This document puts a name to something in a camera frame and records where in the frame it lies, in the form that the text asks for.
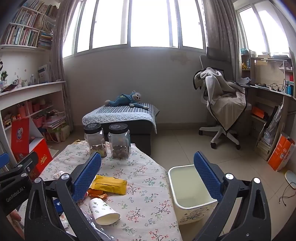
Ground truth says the silver foil bag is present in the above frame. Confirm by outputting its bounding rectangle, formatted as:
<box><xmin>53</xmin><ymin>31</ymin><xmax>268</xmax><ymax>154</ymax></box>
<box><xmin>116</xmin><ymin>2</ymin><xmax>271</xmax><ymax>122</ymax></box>
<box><xmin>264</xmin><ymin>104</ymin><xmax>284</xmax><ymax>146</ymax></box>

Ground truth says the large barred window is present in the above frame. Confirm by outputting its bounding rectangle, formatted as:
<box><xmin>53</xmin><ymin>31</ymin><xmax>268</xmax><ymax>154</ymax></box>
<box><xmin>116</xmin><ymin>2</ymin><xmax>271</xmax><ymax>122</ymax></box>
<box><xmin>62</xmin><ymin>0</ymin><xmax>208</xmax><ymax>57</ymax></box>

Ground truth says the thin black cable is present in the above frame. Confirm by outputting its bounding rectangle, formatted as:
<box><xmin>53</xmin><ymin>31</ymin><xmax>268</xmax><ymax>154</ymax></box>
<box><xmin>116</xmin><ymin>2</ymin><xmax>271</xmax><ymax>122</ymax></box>
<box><xmin>279</xmin><ymin>183</ymin><xmax>296</xmax><ymax>206</ymax></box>

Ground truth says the grey patterned curtain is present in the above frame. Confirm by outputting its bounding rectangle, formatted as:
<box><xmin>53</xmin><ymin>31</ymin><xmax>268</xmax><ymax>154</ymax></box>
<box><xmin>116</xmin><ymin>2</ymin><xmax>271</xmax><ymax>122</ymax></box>
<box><xmin>203</xmin><ymin>0</ymin><xmax>240</xmax><ymax>81</ymax></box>
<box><xmin>50</xmin><ymin>0</ymin><xmax>75</xmax><ymax>131</ymax></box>

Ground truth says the grey office chair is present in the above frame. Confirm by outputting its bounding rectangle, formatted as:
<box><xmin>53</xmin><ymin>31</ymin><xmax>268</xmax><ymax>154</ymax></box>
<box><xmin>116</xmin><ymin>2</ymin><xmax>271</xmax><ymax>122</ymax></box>
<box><xmin>198</xmin><ymin>46</ymin><xmax>248</xmax><ymax>150</ymax></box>

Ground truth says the orange paper bag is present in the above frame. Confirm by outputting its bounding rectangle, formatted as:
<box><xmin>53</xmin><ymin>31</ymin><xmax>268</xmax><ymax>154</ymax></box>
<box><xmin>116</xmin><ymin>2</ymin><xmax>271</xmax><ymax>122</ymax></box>
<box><xmin>268</xmin><ymin>133</ymin><xmax>295</xmax><ymax>172</ymax></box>

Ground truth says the small potted plant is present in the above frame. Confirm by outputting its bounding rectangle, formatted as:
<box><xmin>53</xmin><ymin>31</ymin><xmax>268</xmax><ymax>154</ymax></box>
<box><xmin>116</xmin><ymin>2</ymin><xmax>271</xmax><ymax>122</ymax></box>
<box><xmin>0</xmin><ymin>71</ymin><xmax>9</xmax><ymax>88</ymax></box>

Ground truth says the white plastic bin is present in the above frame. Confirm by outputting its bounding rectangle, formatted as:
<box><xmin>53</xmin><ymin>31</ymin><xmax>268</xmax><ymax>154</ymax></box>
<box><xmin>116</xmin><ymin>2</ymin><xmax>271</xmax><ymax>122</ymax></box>
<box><xmin>168</xmin><ymin>164</ymin><xmax>219</xmax><ymax>226</ymax></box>

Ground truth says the blue snack packet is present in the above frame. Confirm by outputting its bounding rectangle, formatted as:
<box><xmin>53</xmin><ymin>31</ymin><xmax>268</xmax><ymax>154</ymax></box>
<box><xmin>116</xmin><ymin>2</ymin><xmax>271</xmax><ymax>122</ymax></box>
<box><xmin>53</xmin><ymin>198</ymin><xmax>64</xmax><ymax>215</ymax></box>

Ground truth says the white shelving unit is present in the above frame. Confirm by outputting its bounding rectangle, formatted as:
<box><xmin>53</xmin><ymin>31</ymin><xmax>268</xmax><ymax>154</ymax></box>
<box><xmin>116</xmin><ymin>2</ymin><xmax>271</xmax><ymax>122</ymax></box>
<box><xmin>0</xmin><ymin>81</ymin><xmax>68</xmax><ymax>163</ymax></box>

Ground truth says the blue plush monkey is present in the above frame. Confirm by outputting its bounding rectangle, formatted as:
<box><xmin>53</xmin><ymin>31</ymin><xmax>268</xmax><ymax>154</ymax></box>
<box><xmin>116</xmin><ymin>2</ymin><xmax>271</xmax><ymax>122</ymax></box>
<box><xmin>105</xmin><ymin>91</ymin><xmax>150</xmax><ymax>111</ymax></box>

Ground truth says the clear jar with round nuts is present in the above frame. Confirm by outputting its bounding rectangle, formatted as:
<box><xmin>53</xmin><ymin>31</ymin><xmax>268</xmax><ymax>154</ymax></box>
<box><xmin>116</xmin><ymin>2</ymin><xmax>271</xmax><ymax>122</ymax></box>
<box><xmin>107</xmin><ymin>123</ymin><xmax>131</xmax><ymax>159</ymax></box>

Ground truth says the clear plastic bag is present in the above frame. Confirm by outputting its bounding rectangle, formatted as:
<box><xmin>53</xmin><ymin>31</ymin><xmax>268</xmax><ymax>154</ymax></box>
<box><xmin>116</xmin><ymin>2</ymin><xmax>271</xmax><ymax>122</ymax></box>
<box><xmin>80</xmin><ymin>208</ymin><xmax>109</xmax><ymax>241</ymax></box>

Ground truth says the wooden desk with shelves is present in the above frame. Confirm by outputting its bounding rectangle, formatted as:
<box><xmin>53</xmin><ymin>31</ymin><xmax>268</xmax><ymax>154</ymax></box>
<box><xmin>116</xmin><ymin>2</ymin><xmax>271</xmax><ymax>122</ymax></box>
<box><xmin>240</xmin><ymin>47</ymin><xmax>296</xmax><ymax>161</ymax></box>

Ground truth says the yellow snack packet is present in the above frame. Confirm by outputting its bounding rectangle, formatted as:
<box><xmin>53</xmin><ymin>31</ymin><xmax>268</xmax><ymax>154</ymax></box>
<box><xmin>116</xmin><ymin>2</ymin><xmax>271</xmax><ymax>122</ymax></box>
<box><xmin>90</xmin><ymin>175</ymin><xmax>128</xmax><ymax>195</ymax></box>

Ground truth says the floral tablecloth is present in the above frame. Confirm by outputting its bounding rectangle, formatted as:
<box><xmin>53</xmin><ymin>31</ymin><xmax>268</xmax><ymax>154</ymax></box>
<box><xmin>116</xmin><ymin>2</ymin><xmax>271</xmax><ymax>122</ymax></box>
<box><xmin>18</xmin><ymin>141</ymin><xmax>183</xmax><ymax>241</ymax></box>

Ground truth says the wall shelf of books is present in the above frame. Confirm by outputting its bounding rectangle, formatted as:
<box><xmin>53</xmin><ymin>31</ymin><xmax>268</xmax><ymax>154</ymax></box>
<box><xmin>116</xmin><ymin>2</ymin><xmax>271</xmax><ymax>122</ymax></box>
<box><xmin>0</xmin><ymin>0</ymin><xmax>59</xmax><ymax>50</ymax></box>

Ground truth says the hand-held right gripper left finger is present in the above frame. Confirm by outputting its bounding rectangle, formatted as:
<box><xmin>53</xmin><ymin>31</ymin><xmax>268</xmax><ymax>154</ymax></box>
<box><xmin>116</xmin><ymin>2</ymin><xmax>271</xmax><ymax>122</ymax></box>
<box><xmin>24</xmin><ymin>152</ymin><xmax>104</xmax><ymax>241</ymax></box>

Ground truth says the small side window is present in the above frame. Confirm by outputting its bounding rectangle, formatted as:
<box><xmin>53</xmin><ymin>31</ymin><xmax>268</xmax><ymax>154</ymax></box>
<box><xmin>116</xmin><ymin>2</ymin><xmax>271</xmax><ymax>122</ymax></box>
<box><xmin>238</xmin><ymin>0</ymin><xmax>290</xmax><ymax>56</ymax></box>

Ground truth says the long orange peel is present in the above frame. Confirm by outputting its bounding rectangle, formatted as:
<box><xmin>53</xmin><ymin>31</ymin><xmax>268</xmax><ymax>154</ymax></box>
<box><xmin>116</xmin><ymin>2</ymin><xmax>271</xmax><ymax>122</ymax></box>
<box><xmin>86</xmin><ymin>188</ymin><xmax>105</xmax><ymax>196</ymax></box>

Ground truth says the clear jar with flat snacks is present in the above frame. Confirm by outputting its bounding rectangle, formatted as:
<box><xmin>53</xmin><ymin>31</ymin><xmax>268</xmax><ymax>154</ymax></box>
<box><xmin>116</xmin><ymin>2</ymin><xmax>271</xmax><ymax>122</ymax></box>
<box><xmin>84</xmin><ymin>123</ymin><xmax>108</xmax><ymax>158</ymax></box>

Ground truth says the grey blanket with black trim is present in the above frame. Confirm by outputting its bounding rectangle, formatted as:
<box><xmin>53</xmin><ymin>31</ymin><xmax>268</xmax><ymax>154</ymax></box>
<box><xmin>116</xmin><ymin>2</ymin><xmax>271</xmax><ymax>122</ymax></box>
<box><xmin>193</xmin><ymin>67</ymin><xmax>247</xmax><ymax>130</ymax></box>

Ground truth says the white printed paper cup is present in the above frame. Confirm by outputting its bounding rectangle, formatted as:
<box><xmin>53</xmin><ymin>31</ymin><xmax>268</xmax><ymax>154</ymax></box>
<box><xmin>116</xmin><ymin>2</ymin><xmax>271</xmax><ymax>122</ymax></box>
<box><xmin>88</xmin><ymin>198</ymin><xmax>121</xmax><ymax>226</ymax></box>

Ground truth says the red gift box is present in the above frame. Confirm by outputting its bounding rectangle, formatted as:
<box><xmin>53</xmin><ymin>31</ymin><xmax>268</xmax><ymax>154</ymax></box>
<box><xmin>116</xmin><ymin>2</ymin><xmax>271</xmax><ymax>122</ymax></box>
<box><xmin>10</xmin><ymin>117</ymin><xmax>53</xmax><ymax>181</ymax></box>

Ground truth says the white round device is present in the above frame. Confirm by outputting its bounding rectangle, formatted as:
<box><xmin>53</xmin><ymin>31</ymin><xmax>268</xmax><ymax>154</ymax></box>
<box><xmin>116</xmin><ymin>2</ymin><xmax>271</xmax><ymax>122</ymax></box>
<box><xmin>284</xmin><ymin>170</ymin><xmax>296</xmax><ymax>185</ymax></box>

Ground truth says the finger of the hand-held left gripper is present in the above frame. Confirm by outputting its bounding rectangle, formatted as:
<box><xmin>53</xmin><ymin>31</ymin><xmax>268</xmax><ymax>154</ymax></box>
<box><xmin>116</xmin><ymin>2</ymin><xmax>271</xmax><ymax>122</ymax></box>
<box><xmin>0</xmin><ymin>153</ymin><xmax>10</xmax><ymax>171</ymax></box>
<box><xmin>0</xmin><ymin>151</ymin><xmax>39</xmax><ymax>184</ymax></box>

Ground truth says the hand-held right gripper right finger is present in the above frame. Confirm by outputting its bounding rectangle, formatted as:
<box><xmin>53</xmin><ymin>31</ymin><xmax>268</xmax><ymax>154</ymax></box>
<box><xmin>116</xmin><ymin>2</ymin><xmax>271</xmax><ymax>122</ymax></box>
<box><xmin>192</xmin><ymin>152</ymin><xmax>271</xmax><ymax>241</ymax></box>

